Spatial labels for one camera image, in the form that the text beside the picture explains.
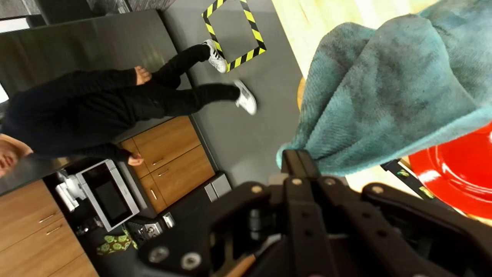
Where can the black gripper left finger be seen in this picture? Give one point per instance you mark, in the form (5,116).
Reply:
(224,225)

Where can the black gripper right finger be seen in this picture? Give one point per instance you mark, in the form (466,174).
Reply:
(389,236)

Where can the teal towel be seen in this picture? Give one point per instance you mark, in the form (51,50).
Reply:
(389,87)

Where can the wooden lower cabinet wide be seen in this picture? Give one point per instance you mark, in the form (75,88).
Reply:
(169,159)

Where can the red plate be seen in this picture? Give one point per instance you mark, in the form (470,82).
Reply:
(461,170)

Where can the green plant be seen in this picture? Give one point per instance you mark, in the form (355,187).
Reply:
(115,245)

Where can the silver microwave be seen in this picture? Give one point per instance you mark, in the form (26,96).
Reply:
(109,193)

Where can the person in black clothes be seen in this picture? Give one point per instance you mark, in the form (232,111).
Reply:
(77,108)

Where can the wooden upper cabinets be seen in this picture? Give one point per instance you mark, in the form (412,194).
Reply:
(35,236)

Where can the yellow black hazard tape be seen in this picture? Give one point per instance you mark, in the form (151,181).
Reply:
(254,31)

